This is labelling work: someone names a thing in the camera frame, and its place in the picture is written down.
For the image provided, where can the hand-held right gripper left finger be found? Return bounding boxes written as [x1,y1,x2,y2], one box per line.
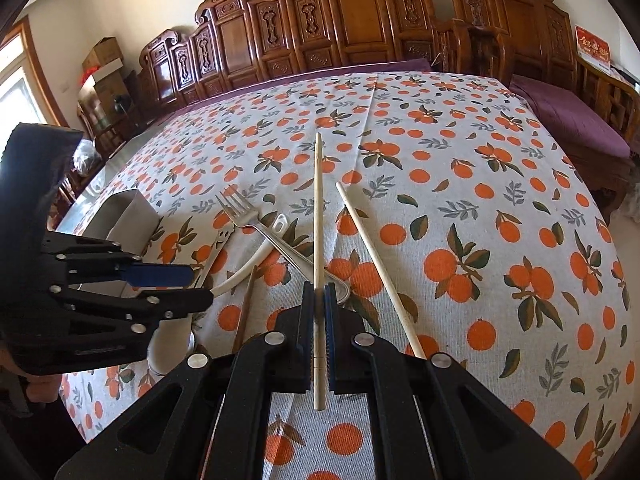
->
[54,281,318,480]

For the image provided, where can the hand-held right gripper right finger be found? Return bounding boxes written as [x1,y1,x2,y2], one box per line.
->
[324,283,582,480]

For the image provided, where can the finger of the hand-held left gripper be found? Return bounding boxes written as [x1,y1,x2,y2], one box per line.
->
[49,286,214,337]
[42,240,194,288]

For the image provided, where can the rectangular metal tray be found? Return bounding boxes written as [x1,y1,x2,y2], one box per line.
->
[72,187,162,301]

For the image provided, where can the light wooden chopstick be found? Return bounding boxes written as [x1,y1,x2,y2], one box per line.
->
[312,132,327,411]
[334,182,427,361]

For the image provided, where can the large white spoon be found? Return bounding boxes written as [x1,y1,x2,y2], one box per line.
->
[149,212,290,377]

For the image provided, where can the metal fork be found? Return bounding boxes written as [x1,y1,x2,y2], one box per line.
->
[215,184,350,304]

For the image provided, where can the person's left hand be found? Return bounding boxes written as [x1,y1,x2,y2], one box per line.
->
[25,374,63,405]

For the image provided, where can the brown wooden chopstick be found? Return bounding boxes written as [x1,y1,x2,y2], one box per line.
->
[231,265,259,354]

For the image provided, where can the clear plastic bag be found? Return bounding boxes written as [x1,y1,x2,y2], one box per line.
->
[72,139,102,172]

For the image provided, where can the wooden dining chair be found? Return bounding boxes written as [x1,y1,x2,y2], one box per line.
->
[76,85,137,157]

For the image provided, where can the orange print tablecloth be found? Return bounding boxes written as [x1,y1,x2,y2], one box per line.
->
[55,71,637,480]

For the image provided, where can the stacked cardboard boxes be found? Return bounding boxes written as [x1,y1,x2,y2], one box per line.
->
[81,57,127,112]

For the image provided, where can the brown cardboard box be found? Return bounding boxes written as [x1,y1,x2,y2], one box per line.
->
[82,37,124,69]

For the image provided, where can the carved wooden sofa bench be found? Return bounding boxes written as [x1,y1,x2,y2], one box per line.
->
[135,0,452,127]

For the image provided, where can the square purple seat cushion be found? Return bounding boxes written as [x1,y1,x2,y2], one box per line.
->
[507,74,632,162]

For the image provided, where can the carved wooden armchair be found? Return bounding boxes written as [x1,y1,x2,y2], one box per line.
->
[432,0,640,202]

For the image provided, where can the red desk calendar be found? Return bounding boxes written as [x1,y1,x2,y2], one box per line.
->
[574,24,612,74]

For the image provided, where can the wooden door frame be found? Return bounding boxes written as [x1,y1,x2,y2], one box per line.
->
[0,15,69,132]

